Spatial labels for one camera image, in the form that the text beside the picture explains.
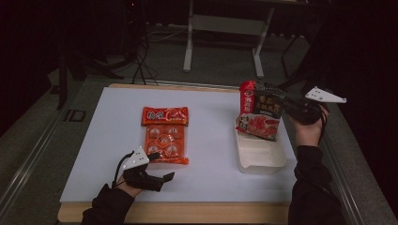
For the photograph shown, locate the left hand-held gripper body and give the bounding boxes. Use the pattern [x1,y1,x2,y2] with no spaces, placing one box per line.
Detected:
[121,146,165,192]

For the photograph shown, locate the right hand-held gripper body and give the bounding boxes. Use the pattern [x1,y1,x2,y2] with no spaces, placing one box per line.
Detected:
[282,86,347,126]

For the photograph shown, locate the orange soup base packet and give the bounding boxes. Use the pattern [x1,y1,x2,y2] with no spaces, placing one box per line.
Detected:
[140,106,191,166]

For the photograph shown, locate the red and black sauce packet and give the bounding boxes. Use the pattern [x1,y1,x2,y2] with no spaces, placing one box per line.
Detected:
[236,80,284,143]

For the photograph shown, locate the white plastic container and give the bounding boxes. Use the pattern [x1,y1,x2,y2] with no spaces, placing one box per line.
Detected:
[234,115,288,174]

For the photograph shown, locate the person's right hand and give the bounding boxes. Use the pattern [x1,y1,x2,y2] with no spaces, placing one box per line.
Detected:
[292,104,330,148]

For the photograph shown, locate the person's left hand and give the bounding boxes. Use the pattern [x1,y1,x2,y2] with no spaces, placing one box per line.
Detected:
[114,175,145,199]

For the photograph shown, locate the black chair base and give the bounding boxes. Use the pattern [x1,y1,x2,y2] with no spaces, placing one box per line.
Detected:
[267,31,330,95]

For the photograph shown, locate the white paper sheet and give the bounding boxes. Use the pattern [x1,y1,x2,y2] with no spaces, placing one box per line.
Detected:
[59,86,299,204]

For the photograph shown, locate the black metal stand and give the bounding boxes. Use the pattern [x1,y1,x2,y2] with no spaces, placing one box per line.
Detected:
[55,40,126,111]

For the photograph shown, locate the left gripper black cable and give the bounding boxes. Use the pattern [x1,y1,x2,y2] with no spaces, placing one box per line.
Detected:
[113,151,135,189]

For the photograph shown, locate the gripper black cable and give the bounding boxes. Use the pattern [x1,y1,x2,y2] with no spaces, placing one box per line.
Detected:
[113,151,135,189]
[318,107,330,140]

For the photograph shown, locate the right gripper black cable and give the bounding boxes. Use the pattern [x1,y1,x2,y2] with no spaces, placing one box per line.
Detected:
[318,107,330,140]

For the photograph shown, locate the white desk frame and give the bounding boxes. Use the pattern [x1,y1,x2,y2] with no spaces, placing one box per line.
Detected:
[182,0,276,80]

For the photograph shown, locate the metal floor rail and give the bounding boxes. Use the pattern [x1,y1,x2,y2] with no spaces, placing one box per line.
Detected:
[0,83,85,214]
[322,137,367,225]

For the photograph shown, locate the black floor cables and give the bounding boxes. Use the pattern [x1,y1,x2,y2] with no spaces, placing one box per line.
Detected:
[130,26,189,86]

